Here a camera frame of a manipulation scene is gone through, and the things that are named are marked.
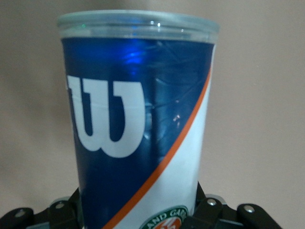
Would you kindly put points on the blue white tennis ball can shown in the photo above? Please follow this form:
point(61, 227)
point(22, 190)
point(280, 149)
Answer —
point(133, 95)

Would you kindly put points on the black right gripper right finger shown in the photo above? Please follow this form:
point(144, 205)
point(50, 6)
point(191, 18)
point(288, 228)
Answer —
point(209, 214)

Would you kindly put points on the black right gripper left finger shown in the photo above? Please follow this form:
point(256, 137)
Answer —
point(64, 214)

